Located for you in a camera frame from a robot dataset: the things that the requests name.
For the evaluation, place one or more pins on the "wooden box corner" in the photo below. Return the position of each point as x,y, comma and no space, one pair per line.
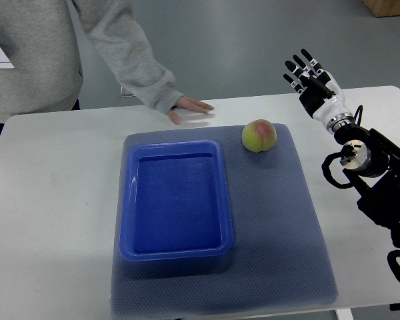
383,8

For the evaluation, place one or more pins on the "person's bare hand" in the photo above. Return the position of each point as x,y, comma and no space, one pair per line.
190,104

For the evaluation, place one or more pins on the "grey sweatshirt torso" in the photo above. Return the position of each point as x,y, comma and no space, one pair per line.
39,39

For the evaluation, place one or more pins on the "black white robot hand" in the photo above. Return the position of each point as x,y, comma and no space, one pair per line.
319,93

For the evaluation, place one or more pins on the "blue grey textured mat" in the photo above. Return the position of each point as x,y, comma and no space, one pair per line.
278,258

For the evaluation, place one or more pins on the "white table leg bracket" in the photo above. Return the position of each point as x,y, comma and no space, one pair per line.
344,314

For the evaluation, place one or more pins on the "blue plastic tray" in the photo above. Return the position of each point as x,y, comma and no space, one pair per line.
175,202

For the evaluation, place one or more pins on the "grey sweatshirt sleeve forearm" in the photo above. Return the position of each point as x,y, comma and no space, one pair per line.
113,31

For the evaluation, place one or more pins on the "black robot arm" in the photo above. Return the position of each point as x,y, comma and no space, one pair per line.
370,163

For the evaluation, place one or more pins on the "yellow red peach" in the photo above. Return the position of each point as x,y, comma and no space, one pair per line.
259,136

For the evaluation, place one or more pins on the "lower metal floor plate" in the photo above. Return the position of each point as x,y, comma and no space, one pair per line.
125,93

